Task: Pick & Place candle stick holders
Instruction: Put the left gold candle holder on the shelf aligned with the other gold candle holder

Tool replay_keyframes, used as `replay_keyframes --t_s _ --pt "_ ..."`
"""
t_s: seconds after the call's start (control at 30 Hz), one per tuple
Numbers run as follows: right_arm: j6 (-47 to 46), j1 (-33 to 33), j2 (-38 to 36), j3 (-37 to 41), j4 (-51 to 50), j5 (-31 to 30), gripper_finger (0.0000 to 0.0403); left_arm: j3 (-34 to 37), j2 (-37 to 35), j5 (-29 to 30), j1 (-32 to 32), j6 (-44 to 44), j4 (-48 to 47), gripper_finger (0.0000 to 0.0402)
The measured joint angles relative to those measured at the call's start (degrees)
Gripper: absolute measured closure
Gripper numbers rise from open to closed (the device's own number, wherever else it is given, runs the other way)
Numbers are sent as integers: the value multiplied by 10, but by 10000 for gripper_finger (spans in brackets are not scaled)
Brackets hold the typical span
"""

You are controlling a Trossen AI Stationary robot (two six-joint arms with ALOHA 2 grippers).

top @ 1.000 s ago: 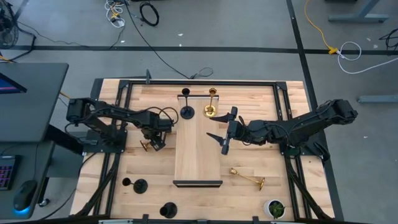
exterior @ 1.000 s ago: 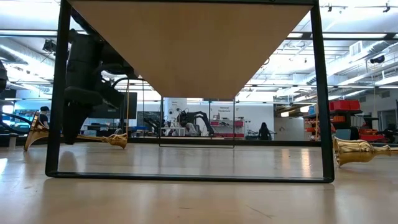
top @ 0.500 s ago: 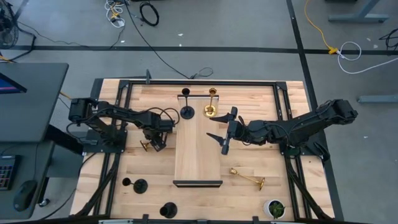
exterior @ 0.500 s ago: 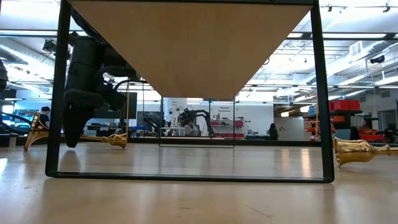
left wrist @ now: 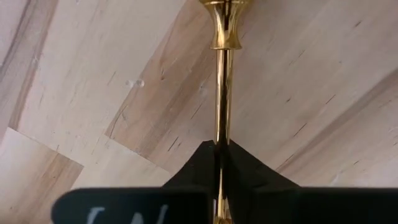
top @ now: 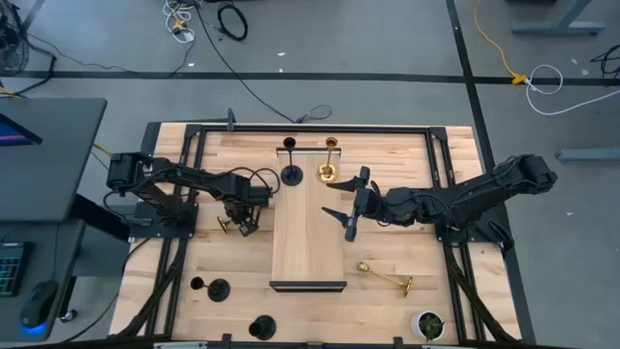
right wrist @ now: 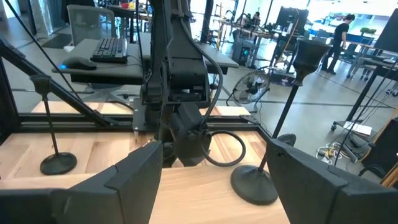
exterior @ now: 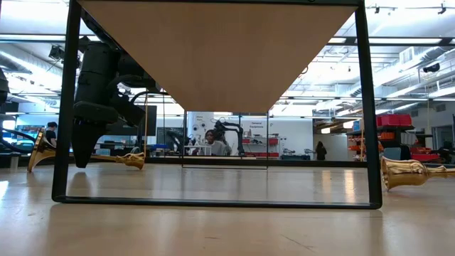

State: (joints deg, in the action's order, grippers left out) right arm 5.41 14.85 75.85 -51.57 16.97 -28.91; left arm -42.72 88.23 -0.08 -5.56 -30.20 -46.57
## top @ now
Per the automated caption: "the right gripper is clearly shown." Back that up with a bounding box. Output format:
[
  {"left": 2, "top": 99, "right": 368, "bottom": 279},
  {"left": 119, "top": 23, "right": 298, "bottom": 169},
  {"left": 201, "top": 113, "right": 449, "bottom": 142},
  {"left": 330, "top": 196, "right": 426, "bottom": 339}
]
[{"left": 321, "top": 166, "right": 403, "bottom": 242}]

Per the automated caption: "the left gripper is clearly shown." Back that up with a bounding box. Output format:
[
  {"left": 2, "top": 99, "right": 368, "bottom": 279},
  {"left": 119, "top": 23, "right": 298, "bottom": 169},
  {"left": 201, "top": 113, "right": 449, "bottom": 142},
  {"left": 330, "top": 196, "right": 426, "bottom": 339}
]
[{"left": 220, "top": 181, "right": 271, "bottom": 238}]

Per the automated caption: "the black candlestick holder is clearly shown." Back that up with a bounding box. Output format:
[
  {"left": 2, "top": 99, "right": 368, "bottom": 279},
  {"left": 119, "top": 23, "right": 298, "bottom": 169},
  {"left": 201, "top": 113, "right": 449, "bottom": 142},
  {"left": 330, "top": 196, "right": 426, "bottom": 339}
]
[
  {"left": 189, "top": 275, "right": 232, "bottom": 303},
  {"left": 248, "top": 314, "right": 278, "bottom": 341},
  {"left": 280, "top": 137, "right": 305, "bottom": 187}
]

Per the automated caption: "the white potted plant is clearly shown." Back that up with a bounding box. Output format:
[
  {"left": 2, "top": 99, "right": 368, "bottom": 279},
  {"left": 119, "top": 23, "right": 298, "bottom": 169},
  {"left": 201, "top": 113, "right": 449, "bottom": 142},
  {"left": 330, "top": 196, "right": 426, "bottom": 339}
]
[{"left": 409, "top": 309, "right": 446, "bottom": 342}]

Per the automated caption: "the black computer mouse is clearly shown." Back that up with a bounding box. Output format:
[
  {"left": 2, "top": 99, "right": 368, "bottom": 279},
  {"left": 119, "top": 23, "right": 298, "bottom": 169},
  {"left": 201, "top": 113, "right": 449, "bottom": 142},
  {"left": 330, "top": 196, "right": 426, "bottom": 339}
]
[{"left": 19, "top": 279, "right": 59, "bottom": 335}]

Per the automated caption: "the backlit keyboard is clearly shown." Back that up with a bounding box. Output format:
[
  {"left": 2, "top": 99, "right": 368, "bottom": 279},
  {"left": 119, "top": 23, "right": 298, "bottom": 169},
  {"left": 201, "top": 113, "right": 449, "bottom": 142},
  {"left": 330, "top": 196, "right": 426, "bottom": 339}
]
[{"left": 0, "top": 241, "right": 33, "bottom": 298}]

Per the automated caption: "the black computer monitor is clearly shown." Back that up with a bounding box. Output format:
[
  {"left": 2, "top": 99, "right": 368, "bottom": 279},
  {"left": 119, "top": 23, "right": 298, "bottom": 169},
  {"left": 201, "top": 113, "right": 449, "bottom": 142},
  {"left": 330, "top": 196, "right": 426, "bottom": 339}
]
[{"left": 0, "top": 112, "right": 44, "bottom": 147}]

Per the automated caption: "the blue-legged workbench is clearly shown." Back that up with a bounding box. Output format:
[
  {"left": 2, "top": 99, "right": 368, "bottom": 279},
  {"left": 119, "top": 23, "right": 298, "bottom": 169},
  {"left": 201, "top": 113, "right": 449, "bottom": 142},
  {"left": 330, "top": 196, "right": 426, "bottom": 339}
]
[
  {"left": 555, "top": 147, "right": 620, "bottom": 162},
  {"left": 506, "top": 0, "right": 606, "bottom": 36}
]

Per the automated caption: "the black floor fan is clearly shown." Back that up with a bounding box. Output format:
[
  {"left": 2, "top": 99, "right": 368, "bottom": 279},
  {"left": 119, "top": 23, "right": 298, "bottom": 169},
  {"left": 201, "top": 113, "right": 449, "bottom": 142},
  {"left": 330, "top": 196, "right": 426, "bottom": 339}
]
[{"left": 0, "top": 0, "right": 31, "bottom": 78}]

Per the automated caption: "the wooden riser shelf black frame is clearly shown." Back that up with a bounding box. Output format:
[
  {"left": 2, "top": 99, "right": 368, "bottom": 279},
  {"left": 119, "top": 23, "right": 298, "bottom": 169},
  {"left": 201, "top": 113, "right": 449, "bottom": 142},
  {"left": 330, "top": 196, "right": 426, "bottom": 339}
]
[{"left": 268, "top": 146, "right": 348, "bottom": 294}]

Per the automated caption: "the black aluminium rig frame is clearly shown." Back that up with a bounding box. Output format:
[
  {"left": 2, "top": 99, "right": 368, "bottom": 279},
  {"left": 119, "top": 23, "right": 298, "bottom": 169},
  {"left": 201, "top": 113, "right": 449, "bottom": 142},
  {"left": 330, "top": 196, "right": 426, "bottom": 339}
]
[{"left": 109, "top": 109, "right": 538, "bottom": 349}]

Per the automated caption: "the grey cable loop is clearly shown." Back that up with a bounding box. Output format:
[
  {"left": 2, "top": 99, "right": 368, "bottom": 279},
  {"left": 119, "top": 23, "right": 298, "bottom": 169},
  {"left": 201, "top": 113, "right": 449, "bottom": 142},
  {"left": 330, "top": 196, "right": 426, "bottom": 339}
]
[{"left": 294, "top": 104, "right": 333, "bottom": 124}]

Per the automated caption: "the long black cable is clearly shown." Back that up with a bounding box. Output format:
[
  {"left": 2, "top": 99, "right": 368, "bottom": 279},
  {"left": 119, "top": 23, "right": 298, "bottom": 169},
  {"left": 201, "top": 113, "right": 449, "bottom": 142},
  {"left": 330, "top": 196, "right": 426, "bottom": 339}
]
[{"left": 192, "top": 0, "right": 297, "bottom": 124}]

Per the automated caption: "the black coiled cable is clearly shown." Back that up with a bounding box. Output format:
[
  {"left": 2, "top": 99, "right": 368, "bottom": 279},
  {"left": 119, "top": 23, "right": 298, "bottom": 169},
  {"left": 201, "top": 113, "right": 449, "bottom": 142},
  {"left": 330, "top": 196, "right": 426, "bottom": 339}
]
[{"left": 216, "top": 2, "right": 249, "bottom": 42}]

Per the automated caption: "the white cable bundle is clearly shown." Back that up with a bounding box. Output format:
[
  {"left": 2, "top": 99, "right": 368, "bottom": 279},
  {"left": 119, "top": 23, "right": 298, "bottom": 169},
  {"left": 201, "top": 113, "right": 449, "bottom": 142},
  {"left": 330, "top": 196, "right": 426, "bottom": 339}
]
[{"left": 163, "top": 0, "right": 196, "bottom": 44}]

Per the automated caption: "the yellow extension cable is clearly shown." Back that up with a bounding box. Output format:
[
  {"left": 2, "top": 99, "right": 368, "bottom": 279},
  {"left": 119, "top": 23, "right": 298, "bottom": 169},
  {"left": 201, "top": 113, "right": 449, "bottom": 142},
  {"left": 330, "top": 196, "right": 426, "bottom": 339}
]
[{"left": 473, "top": 0, "right": 528, "bottom": 86}]

